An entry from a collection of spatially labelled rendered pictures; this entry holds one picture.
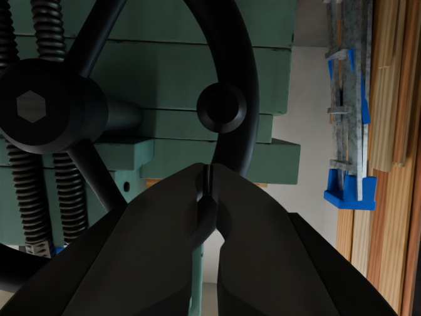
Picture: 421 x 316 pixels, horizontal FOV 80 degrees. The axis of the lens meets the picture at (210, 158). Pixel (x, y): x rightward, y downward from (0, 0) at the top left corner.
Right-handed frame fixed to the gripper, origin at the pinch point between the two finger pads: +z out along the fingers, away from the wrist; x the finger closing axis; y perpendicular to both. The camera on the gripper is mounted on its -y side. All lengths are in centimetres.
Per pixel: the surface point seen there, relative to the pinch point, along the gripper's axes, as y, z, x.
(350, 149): 38, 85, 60
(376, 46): 2, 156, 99
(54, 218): 13.1, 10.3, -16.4
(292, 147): 8.9, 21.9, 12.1
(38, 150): 1.4, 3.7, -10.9
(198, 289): 65, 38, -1
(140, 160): 7.8, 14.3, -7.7
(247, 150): 1.3, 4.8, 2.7
